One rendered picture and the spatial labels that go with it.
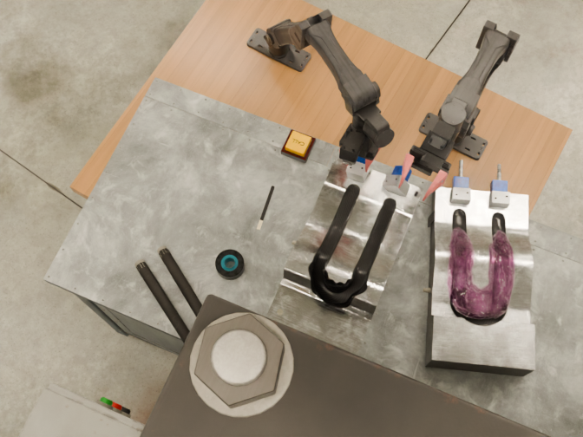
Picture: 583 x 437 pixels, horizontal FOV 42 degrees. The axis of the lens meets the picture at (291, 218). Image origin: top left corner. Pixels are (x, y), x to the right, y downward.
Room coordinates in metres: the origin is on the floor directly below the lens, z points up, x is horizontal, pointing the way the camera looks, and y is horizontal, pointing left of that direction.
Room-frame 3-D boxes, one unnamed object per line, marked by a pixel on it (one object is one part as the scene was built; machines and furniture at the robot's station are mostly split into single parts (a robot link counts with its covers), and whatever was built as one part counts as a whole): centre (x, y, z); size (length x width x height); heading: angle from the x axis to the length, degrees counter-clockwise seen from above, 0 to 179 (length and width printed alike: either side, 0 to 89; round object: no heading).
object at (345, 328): (0.61, -0.15, 0.87); 0.50 x 0.26 x 0.14; 155
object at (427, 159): (0.68, -0.32, 1.19); 0.09 x 0.07 x 0.07; 148
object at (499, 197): (0.80, -0.59, 0.86); 0.13 x 0.05 x 0.05; 172
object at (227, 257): (0.61, 0.17, 0.82); 0.08 x 0.08 x 0.04
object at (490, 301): (0.55, -0.50, 0.90); 0.26 x 0.18 x 0.08; 172
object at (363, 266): (0.62, -0.16, 0.92); 0.35 x 0.16 x 0.09; 155
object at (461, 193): (0.82, -0.48, 0.86); 0.13 x 0.05 x 0.05; 172
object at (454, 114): (0.83, -0.40, 1.24); 0.12 x 0.09 x 0.12; 148
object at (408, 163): (0.70, -0.29, 1.19); 0.09 x 0.07 x 0.07; 148
